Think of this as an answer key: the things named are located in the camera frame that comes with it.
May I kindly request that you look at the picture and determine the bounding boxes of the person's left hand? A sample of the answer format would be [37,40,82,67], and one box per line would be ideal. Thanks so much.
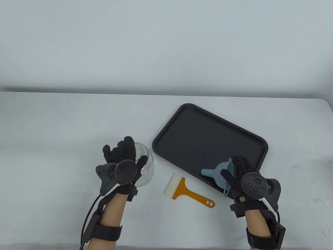
[100,136,148,202]

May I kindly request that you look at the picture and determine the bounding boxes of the person's right hand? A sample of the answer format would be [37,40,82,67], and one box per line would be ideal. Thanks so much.
[220,155,279,218]

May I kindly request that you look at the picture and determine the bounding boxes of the blue plastic funnel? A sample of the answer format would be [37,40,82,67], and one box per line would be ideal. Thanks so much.
[201,158,236,198]

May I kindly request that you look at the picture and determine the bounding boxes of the black food tray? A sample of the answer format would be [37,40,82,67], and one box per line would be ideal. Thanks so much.
[152,103,268,199]

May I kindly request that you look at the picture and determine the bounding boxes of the orange handled white brush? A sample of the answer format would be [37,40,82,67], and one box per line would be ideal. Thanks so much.
[163,174,215,208]

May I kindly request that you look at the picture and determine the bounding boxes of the person's left forearm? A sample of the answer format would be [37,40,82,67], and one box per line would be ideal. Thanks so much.
[87,194,129,250]

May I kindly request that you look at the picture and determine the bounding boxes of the person's right forearm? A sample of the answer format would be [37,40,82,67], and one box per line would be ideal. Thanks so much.
[245,210,272,250]

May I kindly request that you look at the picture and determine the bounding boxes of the grey tracking controller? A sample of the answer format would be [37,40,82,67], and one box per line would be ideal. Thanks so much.
[241,173,281,213]
[95,159,138,196]

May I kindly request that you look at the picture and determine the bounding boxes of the clear glass jar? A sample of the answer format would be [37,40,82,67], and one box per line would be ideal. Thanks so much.
[133,142,155,187]

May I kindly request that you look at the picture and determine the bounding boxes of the black wrist sensor box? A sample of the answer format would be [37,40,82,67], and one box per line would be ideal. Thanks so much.
[269,220,286,249]
[82,212,100,244]

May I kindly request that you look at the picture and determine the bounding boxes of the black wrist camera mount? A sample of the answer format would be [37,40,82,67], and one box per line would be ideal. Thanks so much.
[126,185,138,201]
[230,198,251,218]

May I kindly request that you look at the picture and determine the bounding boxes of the black wrist strap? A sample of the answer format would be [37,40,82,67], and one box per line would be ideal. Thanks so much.
[246,228,280,249]
[91,224,123,241]

